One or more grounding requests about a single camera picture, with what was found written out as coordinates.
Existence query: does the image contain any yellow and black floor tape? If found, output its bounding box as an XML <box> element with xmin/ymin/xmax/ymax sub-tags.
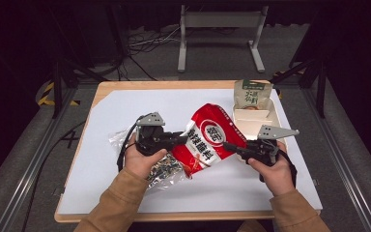
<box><xmin>271</xmin><ymin>68</ymin><xmax>307</xmax><ymax>100</ymax></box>
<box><xmin>37</xmin><ymin>81</ymin><xmax>81</xmax><ymax>107</ymax></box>

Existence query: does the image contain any cream plastic divided container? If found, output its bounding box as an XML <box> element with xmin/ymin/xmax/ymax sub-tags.
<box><xmin>231</xmin><ymin>96</ymin><xmax>288</xmax><ymax>162</ymax></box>

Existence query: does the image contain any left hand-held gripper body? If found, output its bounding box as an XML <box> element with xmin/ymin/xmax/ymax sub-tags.
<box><xmin>134</xmin><ymin>111</ymin><xmax>176</xmax><ymax>158</ymax></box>

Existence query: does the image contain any white table mat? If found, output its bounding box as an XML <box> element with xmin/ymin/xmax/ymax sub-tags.
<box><xmin>57</xmin><ymin>88</ymin><xmax>324</xmax><ymax>216</ymax></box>

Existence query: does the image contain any white metal stand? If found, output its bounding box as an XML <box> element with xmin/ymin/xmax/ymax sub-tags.
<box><xmin>177</xmin><ymin>4</ymin><xmax>271</xmax><ymax>73</ymax></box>

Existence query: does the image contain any person's leg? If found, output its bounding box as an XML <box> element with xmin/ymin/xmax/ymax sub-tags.
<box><xmin>236</xmin><ymin>219</ymin><xmax>269</xmax><ymax>232</ymax></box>

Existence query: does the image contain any aluminium frame rail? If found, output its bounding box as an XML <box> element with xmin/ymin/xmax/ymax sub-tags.
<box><xmin>0</xmin><ymin>86</ymin><xmax>79</xmax><ymax>232</ymax></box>
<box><xmin>301</xmin><ymin>86</ymin><xmax>371</xmax><ymax>232</ymax></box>

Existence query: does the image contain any right hand-held gripper cable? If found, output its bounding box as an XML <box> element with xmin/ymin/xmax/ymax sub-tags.
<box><xmin>277</xmin><ymin>149</ymin><xmax>300</xmax><ymax>189</ymax></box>

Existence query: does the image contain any bundle of floor cables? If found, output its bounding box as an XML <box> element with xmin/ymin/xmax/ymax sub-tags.
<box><xmin>127</xmin><ymin>25</ymin><xmax>182</xmax><ymax>56</ymax></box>

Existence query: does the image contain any person's left hand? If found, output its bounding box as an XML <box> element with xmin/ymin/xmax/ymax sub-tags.
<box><xmin>123</xmin><ymin>134</ymin><xmax>169</xmax><ymax>180</ymax></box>

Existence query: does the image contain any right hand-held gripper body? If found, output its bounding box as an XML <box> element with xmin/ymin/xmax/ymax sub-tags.
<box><xmin>242</xmin><ymin>124</ymin><xmax>300</xmax><ymax>167</ymax></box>

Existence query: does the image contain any person's right hand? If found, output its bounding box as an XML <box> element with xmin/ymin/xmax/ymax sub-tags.
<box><xmin>246</xmin><ymin>140</ymin><xmax>297</xmax><ymax>197</ymax></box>

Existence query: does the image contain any wooden table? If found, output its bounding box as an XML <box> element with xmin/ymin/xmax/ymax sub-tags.
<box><xmin>53</xmin><ymin>79</ymin><xmax>324</xmax><ymax>224</ymax></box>

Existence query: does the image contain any clear bag of dried vegetables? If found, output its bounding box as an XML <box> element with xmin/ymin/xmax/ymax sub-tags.
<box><xmin>108</xmin><ymin>127</ymin><xmax>188</xmax><ymax>190</ymax></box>

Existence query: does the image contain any black floor cable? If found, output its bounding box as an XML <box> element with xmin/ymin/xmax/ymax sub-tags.
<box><xmin>21</xmin><ymin>120</ymin><xmax>87</xmax><ymax>232</ymax></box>

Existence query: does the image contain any black metal stand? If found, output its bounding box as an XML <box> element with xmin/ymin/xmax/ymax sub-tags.
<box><xmin>270</xmin><ymin>57</ymin><xmax>328</xmax><ymax>119</ymax></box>
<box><xmin>48</xmin><ymin>59</ymin><xmax>110</xmax><ymax>119</ymax></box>

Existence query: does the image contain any red and white seasoning packet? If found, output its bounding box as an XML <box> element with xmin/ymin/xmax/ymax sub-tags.
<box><xmin>170</xmin><ymin>102</ymin><xmax>248</xmax><ymax>179</ymax></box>

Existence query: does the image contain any beige and green snack packet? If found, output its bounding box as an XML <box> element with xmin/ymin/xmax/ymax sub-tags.
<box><xmin>233</xmin><ymin>78</ymin><xmax>274</xmax><ymax>112</ymax></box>

